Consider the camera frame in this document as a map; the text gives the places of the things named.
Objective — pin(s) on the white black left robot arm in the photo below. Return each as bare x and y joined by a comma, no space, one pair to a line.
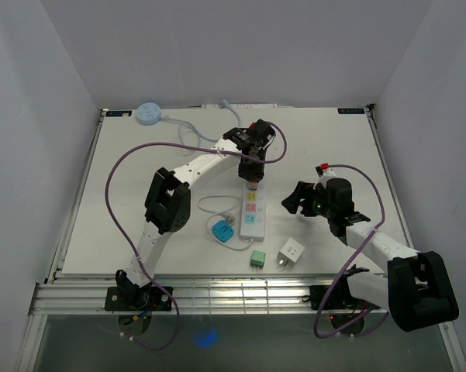
168,204

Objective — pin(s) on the aluminium frame rail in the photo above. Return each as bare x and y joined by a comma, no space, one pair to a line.
255,295

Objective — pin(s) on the black corner label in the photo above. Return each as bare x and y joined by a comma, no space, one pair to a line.
118,113
351,111

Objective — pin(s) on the white cube socket adapter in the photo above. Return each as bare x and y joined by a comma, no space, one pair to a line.
290,253

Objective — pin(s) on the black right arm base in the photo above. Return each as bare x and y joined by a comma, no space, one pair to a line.
358,292

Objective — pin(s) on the round light blue socket hub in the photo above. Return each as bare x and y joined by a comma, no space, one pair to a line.
148,114

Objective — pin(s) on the black corner label right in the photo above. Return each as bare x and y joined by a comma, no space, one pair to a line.
351,111

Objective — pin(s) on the black corner label left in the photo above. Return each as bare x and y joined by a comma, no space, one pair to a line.
118,113

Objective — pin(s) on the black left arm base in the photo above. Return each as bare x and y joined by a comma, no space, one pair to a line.
149,299

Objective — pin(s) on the green small plug adapter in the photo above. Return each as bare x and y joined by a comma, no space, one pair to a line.
257,259

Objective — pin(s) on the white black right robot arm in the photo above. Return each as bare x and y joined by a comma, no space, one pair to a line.
414,287

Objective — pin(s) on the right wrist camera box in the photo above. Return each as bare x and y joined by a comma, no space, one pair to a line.
325,172

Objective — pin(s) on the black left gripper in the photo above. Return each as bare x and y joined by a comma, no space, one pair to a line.
256,173

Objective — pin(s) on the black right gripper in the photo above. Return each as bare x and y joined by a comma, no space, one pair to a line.
292,201

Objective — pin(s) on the white multicolour power strip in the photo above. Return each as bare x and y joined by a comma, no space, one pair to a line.
253,213

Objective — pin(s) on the blue cable winder clip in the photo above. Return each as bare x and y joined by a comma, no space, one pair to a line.
222,231

